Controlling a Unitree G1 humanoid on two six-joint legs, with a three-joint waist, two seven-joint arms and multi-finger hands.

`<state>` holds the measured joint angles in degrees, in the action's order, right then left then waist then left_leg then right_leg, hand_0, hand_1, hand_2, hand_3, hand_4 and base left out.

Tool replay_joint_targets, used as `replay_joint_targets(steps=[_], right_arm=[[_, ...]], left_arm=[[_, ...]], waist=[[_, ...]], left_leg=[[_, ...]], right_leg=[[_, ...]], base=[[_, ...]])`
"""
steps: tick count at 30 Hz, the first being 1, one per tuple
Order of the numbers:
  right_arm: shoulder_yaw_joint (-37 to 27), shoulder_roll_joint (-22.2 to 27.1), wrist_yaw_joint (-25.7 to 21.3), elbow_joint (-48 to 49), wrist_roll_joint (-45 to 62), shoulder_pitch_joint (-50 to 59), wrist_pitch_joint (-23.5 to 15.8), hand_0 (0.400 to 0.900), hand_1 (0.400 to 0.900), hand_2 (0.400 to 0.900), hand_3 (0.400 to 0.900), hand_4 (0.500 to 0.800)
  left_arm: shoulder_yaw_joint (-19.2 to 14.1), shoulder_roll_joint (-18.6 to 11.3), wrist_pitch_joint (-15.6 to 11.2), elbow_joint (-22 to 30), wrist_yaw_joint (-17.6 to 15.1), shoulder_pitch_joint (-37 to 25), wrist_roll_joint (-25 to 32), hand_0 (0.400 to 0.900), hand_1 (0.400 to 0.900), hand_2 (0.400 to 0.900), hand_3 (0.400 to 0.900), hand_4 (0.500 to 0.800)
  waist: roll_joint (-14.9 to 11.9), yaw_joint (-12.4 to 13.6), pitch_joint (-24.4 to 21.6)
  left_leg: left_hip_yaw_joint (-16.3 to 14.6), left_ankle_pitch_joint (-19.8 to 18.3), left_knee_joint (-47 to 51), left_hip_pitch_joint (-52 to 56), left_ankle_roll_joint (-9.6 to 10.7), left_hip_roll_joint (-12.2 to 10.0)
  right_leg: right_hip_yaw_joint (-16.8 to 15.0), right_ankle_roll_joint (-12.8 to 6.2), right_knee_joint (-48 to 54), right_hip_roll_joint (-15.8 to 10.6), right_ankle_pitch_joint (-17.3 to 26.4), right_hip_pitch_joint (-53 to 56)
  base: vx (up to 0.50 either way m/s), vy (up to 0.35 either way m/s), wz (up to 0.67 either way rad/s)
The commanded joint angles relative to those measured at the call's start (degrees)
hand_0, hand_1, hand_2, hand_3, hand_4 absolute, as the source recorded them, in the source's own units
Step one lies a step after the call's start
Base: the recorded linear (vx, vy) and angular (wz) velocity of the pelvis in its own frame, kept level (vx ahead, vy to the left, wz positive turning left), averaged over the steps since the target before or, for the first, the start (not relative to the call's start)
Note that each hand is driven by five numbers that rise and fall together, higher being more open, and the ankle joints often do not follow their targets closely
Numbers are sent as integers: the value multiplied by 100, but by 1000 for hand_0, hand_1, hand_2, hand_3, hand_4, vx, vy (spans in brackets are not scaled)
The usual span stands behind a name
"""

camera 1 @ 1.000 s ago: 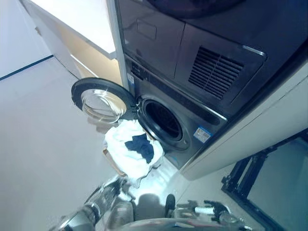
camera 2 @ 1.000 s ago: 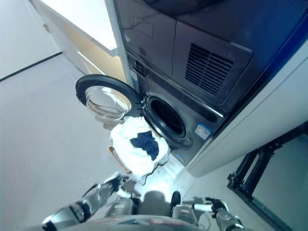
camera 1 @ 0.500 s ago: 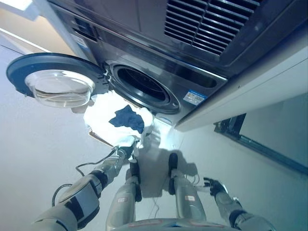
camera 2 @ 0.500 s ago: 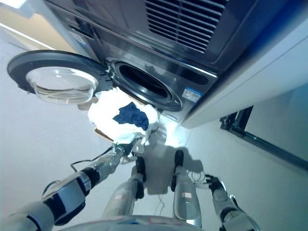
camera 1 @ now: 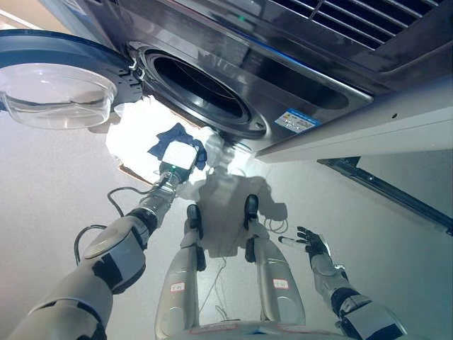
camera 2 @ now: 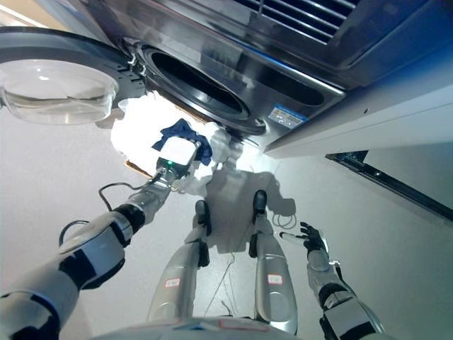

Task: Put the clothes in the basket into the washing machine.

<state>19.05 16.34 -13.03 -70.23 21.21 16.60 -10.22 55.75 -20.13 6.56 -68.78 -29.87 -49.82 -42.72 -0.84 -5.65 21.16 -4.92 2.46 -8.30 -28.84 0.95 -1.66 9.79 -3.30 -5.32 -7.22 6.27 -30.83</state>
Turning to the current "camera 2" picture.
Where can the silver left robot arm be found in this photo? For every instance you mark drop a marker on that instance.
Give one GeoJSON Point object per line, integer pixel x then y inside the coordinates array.
{"type": "Point", "coordinates": [88, 248]}

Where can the silver left robot leg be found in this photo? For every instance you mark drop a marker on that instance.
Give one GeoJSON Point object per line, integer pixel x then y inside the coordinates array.
{"type": "Point", "coordinates": [177, 280]}

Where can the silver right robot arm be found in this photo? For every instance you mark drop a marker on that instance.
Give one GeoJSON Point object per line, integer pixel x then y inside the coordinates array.
{"type": "Point", "coordinates": [339, 301]}

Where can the grey dryer with vent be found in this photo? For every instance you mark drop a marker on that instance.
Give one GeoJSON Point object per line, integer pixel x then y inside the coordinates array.
{"type": "Point", "coordinates": [219, 17]}

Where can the dark blue garment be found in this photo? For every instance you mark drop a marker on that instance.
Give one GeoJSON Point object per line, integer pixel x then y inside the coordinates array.
{"type": "Point", "coordinates": [177, 129]}

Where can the silver robot leg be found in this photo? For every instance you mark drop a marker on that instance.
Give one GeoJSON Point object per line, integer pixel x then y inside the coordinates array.
{"type": "Point", "coordinates": [177, 280]}
{"type": "Point", "coordinates": [272, 283]}

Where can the round glass washing machine door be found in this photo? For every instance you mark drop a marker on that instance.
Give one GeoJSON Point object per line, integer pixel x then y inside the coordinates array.
{"type": "Point", "coordinates": [53, 42]}

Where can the black metal gantry frame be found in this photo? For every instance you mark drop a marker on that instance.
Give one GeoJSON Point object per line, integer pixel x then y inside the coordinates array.
{"type": "Point", "coordinates": [371, 173]}

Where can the brown wicker laundry basket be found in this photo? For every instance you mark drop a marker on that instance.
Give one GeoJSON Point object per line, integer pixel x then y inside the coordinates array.
{"type": "Point", "coordinates": [136, 165]}

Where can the white clothes pile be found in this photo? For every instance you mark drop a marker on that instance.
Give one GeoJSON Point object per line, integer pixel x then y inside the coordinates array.
{"type": "Point", "coordinates": [138, 131]}

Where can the grey front-load washing machine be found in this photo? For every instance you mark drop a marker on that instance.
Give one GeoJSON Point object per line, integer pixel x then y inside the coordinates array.
{"type": "Point", "coordinates": [269, 78]}

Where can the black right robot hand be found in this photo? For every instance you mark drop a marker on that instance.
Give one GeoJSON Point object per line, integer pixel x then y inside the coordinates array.
{"type": "Point", "coordinates": [313, 241]}

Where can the energy label sticker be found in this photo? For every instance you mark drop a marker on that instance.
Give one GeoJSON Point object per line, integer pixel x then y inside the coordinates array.
{"type": "Point", "coordinates": [286, 114]}

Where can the silver right robot leg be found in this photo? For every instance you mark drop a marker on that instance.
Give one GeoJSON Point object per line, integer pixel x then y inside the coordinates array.
{"type": "Point", "coordinates": [272, 283]}

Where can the white appliance enclosure panel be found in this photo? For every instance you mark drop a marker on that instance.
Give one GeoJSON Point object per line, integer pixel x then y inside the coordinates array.
{"type": "Point", "coordinates": [389, 106]}

